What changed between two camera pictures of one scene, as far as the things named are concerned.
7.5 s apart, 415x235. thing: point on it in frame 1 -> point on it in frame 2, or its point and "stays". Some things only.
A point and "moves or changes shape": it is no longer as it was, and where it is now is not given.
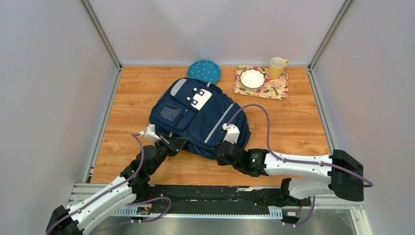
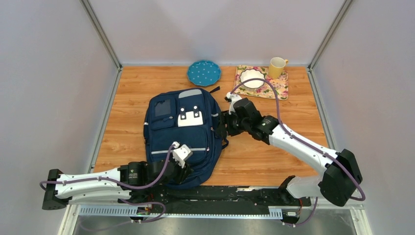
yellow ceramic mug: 276,67 stays
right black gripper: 221,162 -> 227,118
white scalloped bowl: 251,79 stays
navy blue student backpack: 197,111 moves or changes shape
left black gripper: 172,144 -> 183,173
